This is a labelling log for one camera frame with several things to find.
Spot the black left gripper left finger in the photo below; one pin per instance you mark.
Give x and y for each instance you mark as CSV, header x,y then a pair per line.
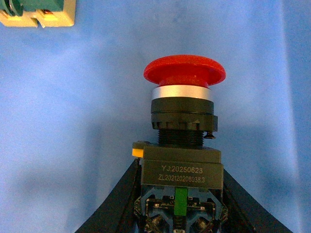
x,y
116,213

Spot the green white switch part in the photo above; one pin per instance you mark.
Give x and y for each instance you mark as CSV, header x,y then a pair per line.
x,y
32,13

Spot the red mushroom push button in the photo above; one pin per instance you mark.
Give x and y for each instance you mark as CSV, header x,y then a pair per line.
x,y
181,179

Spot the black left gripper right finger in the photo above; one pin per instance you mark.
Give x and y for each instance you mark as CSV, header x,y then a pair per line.
x,y
245,214

